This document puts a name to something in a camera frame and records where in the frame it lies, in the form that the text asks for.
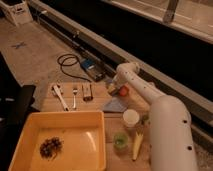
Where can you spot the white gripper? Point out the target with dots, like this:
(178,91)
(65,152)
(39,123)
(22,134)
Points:
(110,83)

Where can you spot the yellow corn cob toy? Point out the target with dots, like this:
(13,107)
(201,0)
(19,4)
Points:
(136,145)

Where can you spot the yellow plastic tray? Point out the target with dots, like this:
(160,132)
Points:
(82,134)

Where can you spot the orange round fruit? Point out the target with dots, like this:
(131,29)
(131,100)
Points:
(124,91)

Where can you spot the white plastic cup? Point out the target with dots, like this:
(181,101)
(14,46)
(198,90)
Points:
(130,118)

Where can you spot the blue and black device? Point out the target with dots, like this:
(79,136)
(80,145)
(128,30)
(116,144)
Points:
(92,69)

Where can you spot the dark grape bunch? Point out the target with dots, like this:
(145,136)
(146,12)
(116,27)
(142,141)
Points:
(50,147)

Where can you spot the black chair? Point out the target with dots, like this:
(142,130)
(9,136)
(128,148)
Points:
(15,105)

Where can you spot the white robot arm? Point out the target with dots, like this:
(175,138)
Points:
(172,147)

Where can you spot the green vegetable toy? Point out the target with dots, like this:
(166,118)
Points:
(145,118)

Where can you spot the blue folded cloth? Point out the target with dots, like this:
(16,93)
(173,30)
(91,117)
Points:
(115,105)

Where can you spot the green plastic cup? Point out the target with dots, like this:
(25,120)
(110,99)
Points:
(120,141)

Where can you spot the white box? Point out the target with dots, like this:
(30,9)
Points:
(18,14)

